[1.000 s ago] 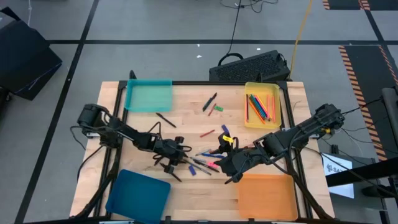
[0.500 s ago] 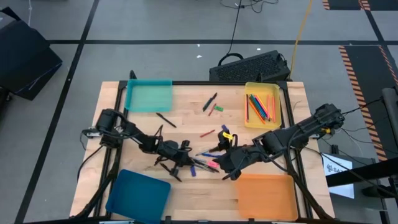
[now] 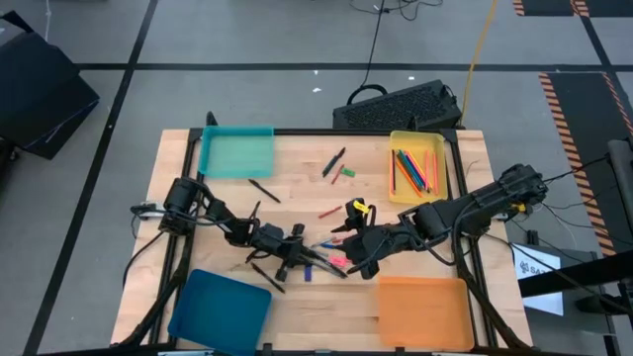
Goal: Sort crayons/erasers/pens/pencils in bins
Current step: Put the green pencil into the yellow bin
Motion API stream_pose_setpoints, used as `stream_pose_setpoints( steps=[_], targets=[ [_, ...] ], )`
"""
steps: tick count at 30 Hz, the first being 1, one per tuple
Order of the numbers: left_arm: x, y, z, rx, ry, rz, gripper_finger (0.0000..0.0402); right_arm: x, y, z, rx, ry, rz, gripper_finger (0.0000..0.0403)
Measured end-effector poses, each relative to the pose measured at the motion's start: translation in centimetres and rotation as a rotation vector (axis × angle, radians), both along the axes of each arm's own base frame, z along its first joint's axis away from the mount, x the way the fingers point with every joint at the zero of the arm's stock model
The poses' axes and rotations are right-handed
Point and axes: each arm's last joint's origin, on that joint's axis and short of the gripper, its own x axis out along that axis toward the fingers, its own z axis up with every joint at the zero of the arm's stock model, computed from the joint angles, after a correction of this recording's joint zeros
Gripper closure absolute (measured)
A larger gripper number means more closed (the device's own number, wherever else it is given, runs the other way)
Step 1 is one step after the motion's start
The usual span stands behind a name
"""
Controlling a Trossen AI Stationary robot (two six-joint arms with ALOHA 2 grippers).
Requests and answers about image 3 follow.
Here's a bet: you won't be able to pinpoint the orange pencil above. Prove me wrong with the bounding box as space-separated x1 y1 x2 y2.
394 156 424 199
407 149 435 192

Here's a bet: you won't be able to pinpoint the grey pole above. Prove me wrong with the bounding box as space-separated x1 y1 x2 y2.
605 137 633 233

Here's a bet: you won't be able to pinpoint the black mat orange hazard stripes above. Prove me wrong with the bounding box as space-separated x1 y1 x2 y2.
511 0 633 19
537 70 633 257

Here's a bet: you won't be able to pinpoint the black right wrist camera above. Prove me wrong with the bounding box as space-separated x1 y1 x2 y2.
355 231 380 258

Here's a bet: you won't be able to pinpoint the yellow plastic bin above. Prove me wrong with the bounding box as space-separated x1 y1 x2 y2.
388 129 450 206

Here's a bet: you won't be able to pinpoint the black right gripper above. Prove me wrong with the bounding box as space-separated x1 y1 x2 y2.
329 197 402 281

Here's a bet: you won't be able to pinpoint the dark navy pencil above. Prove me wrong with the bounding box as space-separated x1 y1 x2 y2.
401 150 430 192

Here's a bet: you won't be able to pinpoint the black pen white scale print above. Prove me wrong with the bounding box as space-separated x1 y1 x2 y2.
306 252 351 279

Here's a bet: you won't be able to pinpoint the orange plastic bin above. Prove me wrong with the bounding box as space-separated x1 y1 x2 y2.
376 275 476 352

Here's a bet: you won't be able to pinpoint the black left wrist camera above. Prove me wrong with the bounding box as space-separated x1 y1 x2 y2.
264 224 288 248

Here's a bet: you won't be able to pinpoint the teal plastic bin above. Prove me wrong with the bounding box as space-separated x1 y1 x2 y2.
196 125 277 180

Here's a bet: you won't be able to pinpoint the black cable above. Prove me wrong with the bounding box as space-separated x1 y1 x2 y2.
348 0 445 106

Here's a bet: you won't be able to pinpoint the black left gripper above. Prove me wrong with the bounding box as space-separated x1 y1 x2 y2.
259 222 330 282

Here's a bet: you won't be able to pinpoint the black beam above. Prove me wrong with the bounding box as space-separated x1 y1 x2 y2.
516 246 633 299

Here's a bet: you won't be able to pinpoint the yellow cable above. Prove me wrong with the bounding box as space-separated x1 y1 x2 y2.
458 0 499 129

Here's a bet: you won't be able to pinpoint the dark green pen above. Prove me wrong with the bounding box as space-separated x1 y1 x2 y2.
320 146 347 179

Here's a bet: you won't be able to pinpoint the white printed sign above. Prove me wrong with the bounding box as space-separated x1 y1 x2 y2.
511 241 565 317

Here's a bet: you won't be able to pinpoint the large black box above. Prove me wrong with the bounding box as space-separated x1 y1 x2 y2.
0 10 101 161

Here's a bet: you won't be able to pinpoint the green pencil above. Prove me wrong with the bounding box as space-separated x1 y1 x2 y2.
397 149 427 193

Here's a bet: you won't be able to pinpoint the black computer case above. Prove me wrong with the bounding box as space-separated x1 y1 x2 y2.
330 78 465 133

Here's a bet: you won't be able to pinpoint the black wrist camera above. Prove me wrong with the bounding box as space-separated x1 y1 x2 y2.
355 231 380 258
264 224 288 248

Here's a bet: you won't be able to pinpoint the dark blue plastic bin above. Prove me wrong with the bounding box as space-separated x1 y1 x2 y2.
166 268 273 356

